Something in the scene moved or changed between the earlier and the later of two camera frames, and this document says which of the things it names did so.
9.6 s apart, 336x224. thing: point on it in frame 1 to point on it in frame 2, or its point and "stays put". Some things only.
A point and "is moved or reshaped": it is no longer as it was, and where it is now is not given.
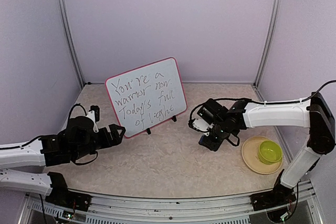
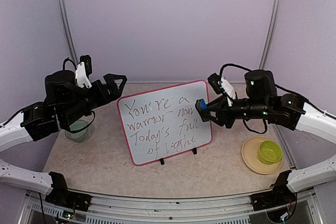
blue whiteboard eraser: x=200 y=142 is moved or reshaped
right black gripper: x=213 y=145 to x=223 y=111
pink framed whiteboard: x=147 y=95 to x=161 y=123
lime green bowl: x=269 y=152 stays put
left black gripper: x=115 y=139 to x=114 y=93
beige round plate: x=251 y=158 stays put
